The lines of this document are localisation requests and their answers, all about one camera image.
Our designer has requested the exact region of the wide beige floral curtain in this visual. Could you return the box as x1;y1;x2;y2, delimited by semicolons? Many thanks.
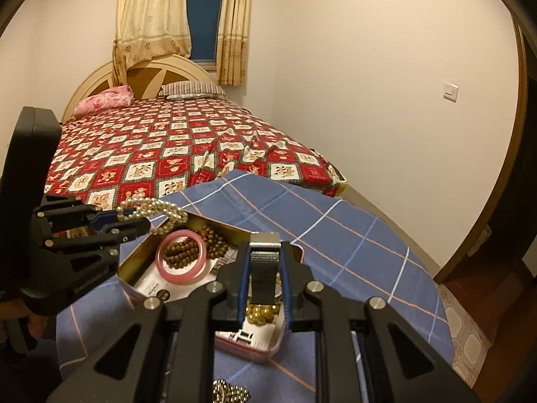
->
112;0;194;82

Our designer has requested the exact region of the narrow beige floral curtain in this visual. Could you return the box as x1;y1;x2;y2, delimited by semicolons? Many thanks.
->
216;0;254;86

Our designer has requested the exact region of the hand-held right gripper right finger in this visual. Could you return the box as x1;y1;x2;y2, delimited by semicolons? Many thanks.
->
279;241;479;403

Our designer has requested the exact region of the pink floral pillow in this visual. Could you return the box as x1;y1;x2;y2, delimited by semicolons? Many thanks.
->
73;85;134;117

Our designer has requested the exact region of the silver bead chain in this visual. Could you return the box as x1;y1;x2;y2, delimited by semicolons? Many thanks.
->
212;380;252;403

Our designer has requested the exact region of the pink bangle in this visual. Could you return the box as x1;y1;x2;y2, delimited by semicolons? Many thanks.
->
155;231;208;284

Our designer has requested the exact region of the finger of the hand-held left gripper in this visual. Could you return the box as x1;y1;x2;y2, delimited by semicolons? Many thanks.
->
42;218;152;259
36;195;141;236

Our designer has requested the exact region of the pink metal tin box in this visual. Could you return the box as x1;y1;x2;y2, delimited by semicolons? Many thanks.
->
117;214;305;364

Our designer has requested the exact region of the white box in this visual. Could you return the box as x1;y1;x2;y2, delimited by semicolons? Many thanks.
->
473;226;492;253

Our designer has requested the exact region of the bed with red checked bedspread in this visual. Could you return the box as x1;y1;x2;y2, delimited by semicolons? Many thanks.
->
44;94;348;211

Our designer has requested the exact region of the silver mesh watch band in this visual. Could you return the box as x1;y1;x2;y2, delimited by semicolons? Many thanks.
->
249;232;281;305

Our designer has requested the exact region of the white pearl necklace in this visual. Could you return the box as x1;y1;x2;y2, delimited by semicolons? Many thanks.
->
116;196;189;236

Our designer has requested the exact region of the striped pillow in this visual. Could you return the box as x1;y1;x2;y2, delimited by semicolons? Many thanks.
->
158;81;227;100

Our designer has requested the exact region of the cream wooden headboard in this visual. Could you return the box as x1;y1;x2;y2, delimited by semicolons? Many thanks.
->
62;54;219;122

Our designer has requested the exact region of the brown wooden bead bracelet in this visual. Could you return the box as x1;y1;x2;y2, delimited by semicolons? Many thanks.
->
163;226;229;267

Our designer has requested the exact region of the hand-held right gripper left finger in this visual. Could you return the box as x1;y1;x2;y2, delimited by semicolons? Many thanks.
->
46;243;251;403

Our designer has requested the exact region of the brown wooden door frame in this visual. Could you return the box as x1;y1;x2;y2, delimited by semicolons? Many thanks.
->
432;8;537;286

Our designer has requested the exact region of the gold bead bracelet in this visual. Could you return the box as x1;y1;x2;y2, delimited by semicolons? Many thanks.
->
245;302;282;326

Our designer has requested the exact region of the blue plaid tablecloth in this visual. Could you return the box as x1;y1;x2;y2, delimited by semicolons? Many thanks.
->
54;170;456;403

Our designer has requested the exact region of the window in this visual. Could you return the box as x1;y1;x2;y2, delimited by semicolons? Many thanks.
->
186;0;229;72

